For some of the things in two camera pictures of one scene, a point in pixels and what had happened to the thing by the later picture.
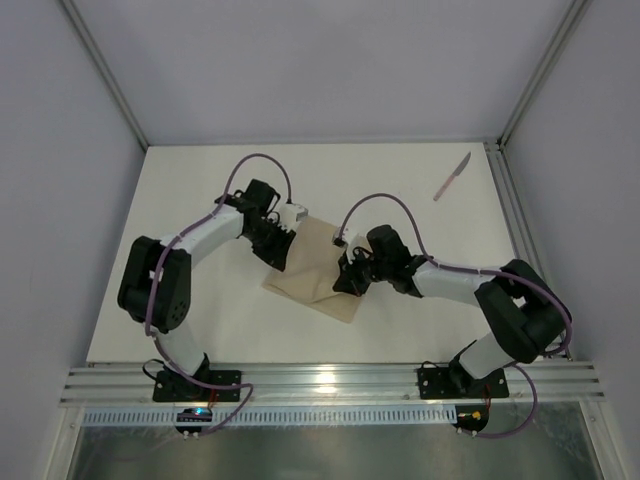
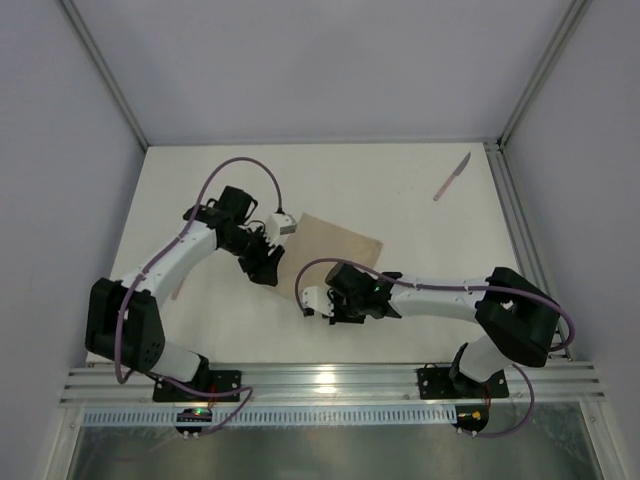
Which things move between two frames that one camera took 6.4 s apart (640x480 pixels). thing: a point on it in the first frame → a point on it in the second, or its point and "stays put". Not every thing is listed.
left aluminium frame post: (105, 70) stays put
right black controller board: (471, 417) stays put
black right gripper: (353, 272) → (338, 305)
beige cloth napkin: (310, 272) stays put
